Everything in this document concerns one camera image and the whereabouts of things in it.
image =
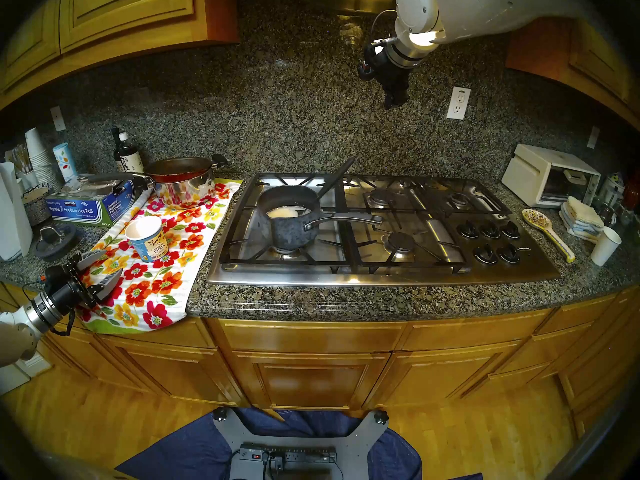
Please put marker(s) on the patterned round basket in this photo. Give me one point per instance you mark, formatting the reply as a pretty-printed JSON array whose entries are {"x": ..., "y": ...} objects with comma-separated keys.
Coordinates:
[{"x": 36, "y": 209}]

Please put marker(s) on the dark bottle white cap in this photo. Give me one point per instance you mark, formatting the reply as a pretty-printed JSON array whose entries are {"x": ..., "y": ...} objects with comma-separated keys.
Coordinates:
[{"x": 131, "y": 160}]

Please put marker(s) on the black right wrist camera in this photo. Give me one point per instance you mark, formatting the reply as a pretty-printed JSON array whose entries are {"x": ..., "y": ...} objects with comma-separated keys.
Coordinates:
[{"x": 367, "y": 66}]

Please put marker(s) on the leaf print paper cup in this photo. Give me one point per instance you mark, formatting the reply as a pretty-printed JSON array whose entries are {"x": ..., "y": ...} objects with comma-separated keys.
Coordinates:
[{"x": 65, "y": 161}]

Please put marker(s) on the floral kitchen towel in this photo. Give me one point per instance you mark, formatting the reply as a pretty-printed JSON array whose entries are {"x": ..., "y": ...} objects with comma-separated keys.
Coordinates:
[{"x": 165, "y": 284}]

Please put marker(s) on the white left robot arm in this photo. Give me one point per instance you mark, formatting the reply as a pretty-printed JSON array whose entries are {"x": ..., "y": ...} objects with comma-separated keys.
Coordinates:
[{"x": 15, "y": 341}]

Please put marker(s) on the slim black bottle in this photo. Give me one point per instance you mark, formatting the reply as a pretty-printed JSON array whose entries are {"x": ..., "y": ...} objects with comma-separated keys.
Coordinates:
[{"x": 116, "y": 144}]

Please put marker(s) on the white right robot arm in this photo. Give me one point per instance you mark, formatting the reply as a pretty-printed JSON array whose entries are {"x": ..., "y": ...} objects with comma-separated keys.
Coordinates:
[{"x": 475, "y": 9}]

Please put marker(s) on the white wall switch plate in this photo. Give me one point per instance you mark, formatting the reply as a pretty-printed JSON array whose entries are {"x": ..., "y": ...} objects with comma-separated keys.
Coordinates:
[
  {"x": 593, "y": 137},
  {"x": 58, "y": 119}
]

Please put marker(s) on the wooden wall cabinet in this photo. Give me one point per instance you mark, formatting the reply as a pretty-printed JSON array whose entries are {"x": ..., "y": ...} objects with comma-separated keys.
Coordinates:
[
  {"x": 125, "y": 14},
  {"x": 600, "y": 64}
]

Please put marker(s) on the blue oatmeal paper cup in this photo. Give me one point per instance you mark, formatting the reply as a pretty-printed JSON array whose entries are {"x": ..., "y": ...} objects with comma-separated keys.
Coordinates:
[{"x": 150, "y": 244}]

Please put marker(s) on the white utensil holder cup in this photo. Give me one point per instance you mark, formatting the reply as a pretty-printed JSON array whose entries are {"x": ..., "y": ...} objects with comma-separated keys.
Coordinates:
[{"x": 29, "y": 179}]

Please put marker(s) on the bundle of wooden utensils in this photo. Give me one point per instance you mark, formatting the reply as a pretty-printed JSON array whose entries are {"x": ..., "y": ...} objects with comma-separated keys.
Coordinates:
[{"x": 22, "y": 159}]

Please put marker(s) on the dark speckled saucepan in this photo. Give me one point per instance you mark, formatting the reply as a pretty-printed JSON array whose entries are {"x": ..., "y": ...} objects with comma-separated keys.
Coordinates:
[{"x": 287, "y": 231}]

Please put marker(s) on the white toaster oven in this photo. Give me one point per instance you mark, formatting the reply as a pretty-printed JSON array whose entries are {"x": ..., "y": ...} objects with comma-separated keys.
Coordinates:
[{"x": 525, "y": 176}]

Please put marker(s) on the plain white paper cup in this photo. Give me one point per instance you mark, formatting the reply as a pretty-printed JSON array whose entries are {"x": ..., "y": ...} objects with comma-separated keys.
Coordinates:
[{"x": 604, "y": 249}]

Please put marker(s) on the white wall outlet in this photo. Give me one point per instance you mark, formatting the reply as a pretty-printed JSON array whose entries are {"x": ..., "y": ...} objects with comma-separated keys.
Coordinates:
[{"x": 458, "y": 103}]

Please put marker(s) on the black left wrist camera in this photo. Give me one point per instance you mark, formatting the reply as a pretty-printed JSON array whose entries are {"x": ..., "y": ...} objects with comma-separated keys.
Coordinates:
[{"x": 52, "y": 275}]

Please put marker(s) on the blue foil sheet box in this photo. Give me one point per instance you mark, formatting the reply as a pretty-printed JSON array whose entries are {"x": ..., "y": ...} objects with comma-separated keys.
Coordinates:
[{"x": 80, "y": 210}]

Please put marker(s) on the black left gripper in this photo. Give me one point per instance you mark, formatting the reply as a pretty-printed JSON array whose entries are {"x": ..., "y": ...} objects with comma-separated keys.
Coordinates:
[{"x": 72, "y": 294}]

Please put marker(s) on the patterned ceramic spoon rest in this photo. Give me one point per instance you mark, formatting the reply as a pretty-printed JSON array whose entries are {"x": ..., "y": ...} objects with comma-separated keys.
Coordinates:
[{"x": 537, "y": 219}]

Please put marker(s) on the folded dish cloth stack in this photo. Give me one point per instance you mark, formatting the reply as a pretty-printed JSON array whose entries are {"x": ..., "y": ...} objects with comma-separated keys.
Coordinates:
[{"x": 582, "y": 219}]

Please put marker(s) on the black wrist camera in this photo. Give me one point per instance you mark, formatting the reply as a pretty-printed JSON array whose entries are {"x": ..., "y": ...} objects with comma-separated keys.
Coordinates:
[
  {"x": 367, "y": 66},
  {"x": 52, "y": 275}
]

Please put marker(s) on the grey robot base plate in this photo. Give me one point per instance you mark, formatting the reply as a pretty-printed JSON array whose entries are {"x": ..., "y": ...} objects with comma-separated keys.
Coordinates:
[{"x": 360, "y": 444}]

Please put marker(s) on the black round lid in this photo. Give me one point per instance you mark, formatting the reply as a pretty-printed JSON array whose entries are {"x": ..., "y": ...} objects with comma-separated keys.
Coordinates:
[{"x": 55, "y": 246}]

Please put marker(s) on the stainless gas stovetop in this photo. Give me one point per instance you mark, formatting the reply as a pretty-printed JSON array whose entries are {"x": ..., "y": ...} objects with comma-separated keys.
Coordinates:
[{"x": 450, "y": 276}]

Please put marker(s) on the black cooking spoon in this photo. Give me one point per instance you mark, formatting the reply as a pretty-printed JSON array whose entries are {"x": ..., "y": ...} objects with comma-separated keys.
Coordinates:
[{"x": 337, "y": 178}]

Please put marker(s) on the white paper towel roll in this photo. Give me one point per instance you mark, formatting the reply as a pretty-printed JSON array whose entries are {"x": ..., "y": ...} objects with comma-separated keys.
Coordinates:
[{"x": 12, "y": 219}]

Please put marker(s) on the steel pan red inside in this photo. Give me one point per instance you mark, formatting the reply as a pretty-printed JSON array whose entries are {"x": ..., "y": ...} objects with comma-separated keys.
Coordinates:
[{"x": 182, "y": 191}]

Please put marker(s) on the dark blue cloth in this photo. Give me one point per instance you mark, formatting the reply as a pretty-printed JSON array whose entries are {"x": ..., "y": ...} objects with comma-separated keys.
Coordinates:
[{"x": 190, "y": 449}]

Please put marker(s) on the black stove knob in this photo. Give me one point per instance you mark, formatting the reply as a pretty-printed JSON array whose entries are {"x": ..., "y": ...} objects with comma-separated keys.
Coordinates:
[
  {"x": 467, "y": 229},
  {"x": 511, "y": 229},
  {"x": 485, "y": 255},
  {"x": 490, "y": 230},
  {"x": 509, "y": 254}
]

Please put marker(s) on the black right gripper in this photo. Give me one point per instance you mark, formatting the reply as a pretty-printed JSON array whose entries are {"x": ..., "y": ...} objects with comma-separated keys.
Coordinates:
[{"x": 392, "y": 71}]

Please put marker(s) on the wooden base cabinets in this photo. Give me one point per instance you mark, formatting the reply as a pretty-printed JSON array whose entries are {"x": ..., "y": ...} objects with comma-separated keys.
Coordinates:
[{"x": 310, "y": 379}]

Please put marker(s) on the stack of white cups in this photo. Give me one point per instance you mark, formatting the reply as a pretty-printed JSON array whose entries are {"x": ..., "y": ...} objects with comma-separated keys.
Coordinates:
[{"x": 37, "y": 151}]

